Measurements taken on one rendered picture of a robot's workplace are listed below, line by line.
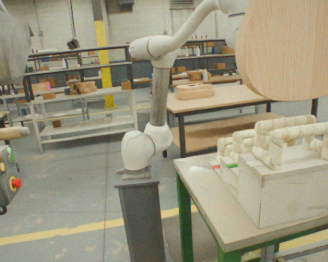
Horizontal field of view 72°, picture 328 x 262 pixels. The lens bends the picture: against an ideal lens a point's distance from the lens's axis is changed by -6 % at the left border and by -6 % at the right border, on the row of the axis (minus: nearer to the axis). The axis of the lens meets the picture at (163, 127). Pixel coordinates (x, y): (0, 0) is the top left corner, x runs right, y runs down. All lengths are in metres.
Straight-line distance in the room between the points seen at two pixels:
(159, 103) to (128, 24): 10.41
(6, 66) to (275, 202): 0.71
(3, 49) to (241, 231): 0.72
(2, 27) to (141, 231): 1.42
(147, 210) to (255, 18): 1.27
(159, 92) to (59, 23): 10.72
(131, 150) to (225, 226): 0.85
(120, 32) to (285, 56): 11.22
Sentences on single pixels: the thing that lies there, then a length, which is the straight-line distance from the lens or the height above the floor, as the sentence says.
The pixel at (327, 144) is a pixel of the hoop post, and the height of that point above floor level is 1.15.
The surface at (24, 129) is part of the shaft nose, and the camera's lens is 0.72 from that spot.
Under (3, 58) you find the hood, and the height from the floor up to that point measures 1.44.
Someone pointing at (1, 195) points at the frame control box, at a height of 0.97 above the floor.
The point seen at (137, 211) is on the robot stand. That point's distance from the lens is 1.59.
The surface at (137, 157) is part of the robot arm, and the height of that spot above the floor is 0.84.
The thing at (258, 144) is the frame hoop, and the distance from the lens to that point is 0.73.
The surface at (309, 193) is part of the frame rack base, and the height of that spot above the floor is 1.02.
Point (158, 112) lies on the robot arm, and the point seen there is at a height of 1.07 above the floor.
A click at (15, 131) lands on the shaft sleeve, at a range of 0.73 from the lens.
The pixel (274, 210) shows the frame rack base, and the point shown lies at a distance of 0.74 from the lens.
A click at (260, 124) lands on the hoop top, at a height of 1.21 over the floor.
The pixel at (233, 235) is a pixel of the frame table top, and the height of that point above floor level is 0.93.
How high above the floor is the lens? 1.41
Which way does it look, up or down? 17 degrees down
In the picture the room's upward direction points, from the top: 5 degrees counter-clockwise
